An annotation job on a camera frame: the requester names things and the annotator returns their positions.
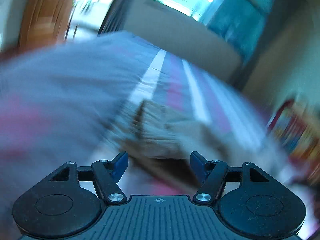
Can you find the beige fleece pants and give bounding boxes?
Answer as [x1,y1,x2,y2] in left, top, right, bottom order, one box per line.
[113,100,227,181]

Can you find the striped bed sheet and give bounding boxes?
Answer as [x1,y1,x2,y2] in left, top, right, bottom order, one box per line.
[1,31,319,239]

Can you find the colourful patterned blanket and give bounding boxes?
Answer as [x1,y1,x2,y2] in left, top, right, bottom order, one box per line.
[268,98,319,174]

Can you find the beige bed headboard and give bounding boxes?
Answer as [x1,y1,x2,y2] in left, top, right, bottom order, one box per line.
[124,0,241,81]

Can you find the brown wooden door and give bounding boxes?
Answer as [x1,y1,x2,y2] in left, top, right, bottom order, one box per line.
[18,0,74,50]

